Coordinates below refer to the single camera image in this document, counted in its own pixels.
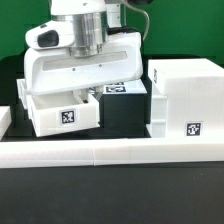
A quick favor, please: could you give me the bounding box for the white drawer without knob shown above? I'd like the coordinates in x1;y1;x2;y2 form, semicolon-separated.
16;79;28;109

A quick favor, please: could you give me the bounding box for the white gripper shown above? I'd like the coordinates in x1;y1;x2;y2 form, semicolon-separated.
24;21;143;95

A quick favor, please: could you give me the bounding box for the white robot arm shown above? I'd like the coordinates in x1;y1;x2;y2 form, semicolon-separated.
24;0;143;95

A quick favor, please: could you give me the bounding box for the white U-shaped table fence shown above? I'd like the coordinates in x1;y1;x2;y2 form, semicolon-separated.
0;106;224;169

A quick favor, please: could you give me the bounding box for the white drawer with knob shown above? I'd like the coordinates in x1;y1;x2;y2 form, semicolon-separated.
25;90;104;138

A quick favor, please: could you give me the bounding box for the white drawer cabinet box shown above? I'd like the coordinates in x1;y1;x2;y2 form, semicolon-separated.
148;58;224;138

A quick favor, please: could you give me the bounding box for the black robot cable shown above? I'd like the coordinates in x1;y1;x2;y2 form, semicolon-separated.
124;0;154;43

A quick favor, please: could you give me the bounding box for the white marker base plate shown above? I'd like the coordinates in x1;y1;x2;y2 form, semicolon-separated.
100;79;147;94

